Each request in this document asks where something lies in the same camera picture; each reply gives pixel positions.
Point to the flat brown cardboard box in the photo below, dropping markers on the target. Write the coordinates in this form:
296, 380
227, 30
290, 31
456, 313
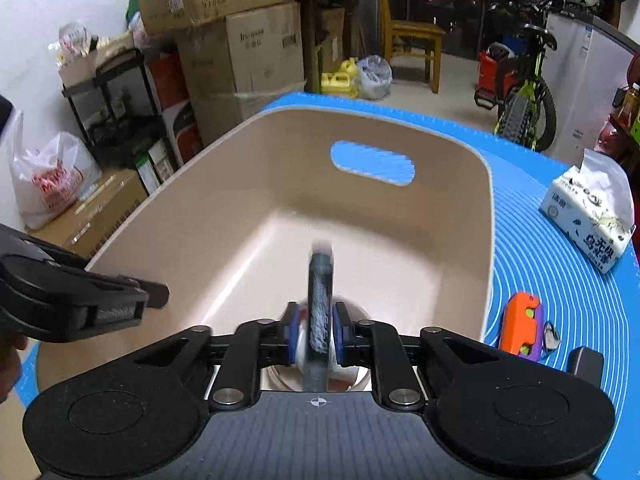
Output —
100, 210

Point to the clear plastic bag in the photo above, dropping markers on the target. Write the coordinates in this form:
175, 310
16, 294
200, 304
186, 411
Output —
375, 77

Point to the large brown cardboard box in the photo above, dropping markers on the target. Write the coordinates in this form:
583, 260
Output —
240, 55

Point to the black metal rack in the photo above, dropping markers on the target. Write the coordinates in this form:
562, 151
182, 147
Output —
105, 67

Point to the white tape roll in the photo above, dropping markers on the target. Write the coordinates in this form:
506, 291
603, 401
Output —
300, 355

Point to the dark wooden stand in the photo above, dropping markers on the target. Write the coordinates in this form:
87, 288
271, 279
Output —
325, 35

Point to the person's left hand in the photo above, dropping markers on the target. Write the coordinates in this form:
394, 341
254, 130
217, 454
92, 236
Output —
10, 365

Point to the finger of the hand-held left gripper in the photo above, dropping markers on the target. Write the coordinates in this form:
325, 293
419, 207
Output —
145, 295

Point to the cardboard box of clutter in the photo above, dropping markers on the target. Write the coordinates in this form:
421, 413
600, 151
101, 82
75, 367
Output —
85, 67

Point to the white tissue pack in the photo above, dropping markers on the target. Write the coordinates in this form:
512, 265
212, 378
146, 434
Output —
585, 220

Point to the white fridge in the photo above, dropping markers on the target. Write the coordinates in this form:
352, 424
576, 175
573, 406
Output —
585, 75

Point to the wooden chair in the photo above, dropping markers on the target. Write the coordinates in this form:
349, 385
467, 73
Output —
415, 30

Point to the blue silicone mat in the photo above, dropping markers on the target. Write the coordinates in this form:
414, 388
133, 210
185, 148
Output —
540, 260

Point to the orange purple plastic toy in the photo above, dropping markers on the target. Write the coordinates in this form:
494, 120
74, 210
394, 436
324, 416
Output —
515, 325

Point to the red appliance box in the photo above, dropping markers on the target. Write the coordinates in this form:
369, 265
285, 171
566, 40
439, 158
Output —
182, 130

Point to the beige plastic storage bin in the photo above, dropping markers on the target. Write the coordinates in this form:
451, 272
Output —
225, 220

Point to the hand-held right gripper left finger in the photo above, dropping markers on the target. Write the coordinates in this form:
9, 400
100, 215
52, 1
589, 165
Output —
295, 332

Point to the orange drink bottle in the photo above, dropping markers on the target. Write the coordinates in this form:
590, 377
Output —
631, 102

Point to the green black bicycle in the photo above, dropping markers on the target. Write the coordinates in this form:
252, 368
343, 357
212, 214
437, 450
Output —
525, 105

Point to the taped brown cardboard box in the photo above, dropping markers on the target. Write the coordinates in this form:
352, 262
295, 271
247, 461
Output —
250, 115

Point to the black remote control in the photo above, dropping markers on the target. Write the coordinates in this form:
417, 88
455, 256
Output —
585, 365

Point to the white red-printed plastic bag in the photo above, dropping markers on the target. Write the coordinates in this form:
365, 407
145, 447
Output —
50, 180

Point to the yellow plastic toys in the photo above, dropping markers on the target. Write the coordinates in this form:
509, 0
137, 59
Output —
340, 82

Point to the red plastic stool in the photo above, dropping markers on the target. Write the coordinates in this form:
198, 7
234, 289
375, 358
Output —
490, 72

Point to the black marker pen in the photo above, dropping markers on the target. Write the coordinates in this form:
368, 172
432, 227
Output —
317, 310

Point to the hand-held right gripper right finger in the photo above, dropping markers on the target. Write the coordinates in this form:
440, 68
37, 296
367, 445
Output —
338, 334

